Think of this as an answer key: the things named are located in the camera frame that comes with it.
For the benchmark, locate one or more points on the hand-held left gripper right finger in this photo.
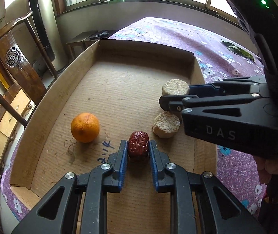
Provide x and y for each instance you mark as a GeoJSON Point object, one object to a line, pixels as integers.
{"type": "Point", "coordinates": [154, 168]}

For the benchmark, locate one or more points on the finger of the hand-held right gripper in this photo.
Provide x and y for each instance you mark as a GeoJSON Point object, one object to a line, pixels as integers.
{"type": "Point", "coordinates": [175, 103]}
{"type": "Point", "coordinates": [202, 89]}

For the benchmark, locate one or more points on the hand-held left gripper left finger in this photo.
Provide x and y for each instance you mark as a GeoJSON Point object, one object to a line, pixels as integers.
{"type": "Point", "coordinates": [122, 165]}

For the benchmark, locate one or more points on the beige round biscuit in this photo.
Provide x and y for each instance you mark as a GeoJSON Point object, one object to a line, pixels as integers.
{"type": "Point", "coordinates": [165, 124]}
{"type": "Point", "coordinates": [174, 87]}

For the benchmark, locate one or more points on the wrinkled red jujube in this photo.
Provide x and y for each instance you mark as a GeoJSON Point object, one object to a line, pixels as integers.
{"type": "Point", "coordinates": [138, 143]}

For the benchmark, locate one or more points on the orange tangerine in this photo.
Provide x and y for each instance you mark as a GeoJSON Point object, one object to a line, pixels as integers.
{"type": "Point", "coordinates": [85, 128]}

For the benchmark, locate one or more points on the shallow cardboard box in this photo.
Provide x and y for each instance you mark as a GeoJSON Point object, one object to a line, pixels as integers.
{"type": "Point", "coordinates": [119, 90]}

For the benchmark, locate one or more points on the green leaves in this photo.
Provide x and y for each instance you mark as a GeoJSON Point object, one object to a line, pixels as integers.
{"type": "Point", "coordinates": [236, 48]}

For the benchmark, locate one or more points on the purple floral tablecloth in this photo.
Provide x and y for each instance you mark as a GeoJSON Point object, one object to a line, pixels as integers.
{"type": "Point", "coordinates": [178, 36]}

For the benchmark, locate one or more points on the black flat device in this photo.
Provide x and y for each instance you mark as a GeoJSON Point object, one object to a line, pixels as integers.
{"type": "Point", "coordinates": [98, 34]}

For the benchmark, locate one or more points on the small dark wooden stool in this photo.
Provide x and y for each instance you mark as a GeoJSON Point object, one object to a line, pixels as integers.
{"type": "Point", "coordinates": [80, 39]}

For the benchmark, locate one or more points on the wooden drawer cabinet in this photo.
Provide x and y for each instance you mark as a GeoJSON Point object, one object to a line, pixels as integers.
{"type": "Point", "coordinates": [9, 117]}

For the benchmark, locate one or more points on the dark wooden chair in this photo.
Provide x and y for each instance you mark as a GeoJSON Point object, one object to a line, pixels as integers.
{"type": "Point", "coordinates": [19, 61]}

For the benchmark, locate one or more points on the white tower air conditioner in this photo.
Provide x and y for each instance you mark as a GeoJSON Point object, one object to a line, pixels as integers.
{"type": "Point", "coordinates": [47, 9]}

